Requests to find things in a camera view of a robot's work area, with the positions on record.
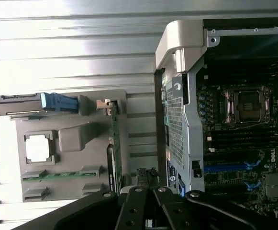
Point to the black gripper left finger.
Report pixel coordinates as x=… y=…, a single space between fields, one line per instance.
x=93 y=210

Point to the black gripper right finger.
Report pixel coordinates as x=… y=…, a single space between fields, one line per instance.
x=177 y=215

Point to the blue case latch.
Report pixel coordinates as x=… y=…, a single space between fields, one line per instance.
x=181 y=189

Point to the green RAM stick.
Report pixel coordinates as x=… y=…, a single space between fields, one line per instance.
x=62 y=176

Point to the long black expansion slot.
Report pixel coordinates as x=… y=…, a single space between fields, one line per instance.
x=229 y=157
x=225 y=187

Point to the grey parts rack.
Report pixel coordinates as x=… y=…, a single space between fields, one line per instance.
x=93 y=143

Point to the blue expansion slot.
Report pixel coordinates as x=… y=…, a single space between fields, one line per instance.
x=225 y=167

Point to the silver CPU chip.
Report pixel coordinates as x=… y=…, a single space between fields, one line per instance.
x=38 y=149

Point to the silver chipset heat sink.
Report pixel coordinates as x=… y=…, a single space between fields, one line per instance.
x=276 y=186

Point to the green motherboard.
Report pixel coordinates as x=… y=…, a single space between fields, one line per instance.
x=263 y=155

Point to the hard disk blue carrier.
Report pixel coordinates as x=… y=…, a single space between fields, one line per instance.
x=21 y=103

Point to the metal CPU socket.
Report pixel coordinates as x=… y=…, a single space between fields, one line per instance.
x=248 y=105

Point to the black open PC case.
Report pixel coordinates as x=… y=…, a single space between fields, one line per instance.
x=177 y=36

